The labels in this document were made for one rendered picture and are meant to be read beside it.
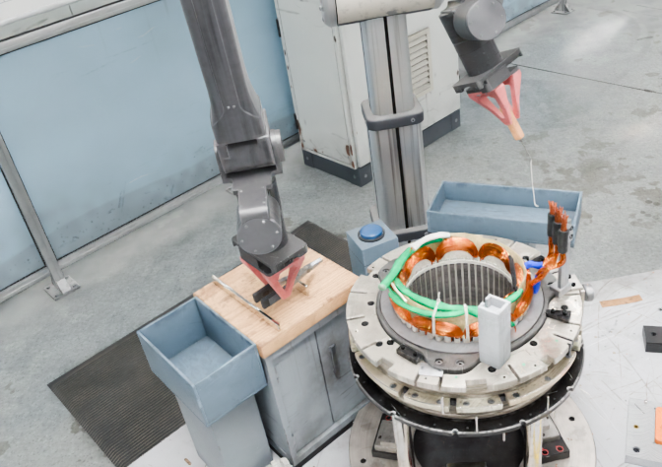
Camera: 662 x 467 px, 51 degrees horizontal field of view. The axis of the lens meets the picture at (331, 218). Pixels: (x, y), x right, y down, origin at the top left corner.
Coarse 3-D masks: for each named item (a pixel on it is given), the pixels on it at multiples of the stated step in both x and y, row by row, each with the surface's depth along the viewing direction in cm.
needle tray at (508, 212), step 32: (448, 192) 130; (480, 192) 127; (512, 192) 125; (544, 192) 122; (576, 192) 120; (448, 224) 121; (480, 224) 118; (512, 224) 116; (544, 224) 113; (576, 224) 114
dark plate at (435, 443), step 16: (416, 432) 117; (512, 432) 114; (416, 448) 114; (432, 448) 114; (448, 448) 113; (464, 448) 113; (480, 448) 112; (496, 448) 112; (512, 448) 112; (432, 464) 111; (496, 464) 110; (512, 464) 109
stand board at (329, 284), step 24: (336, 264) 112; (216, 288) 111; (240, 288) 110; (312, 288) 108; (336, 288) 107; (240, 312) 105; (288, 312) 104; (312, 312) 103; (264, 336) 100; (288, 336) 101
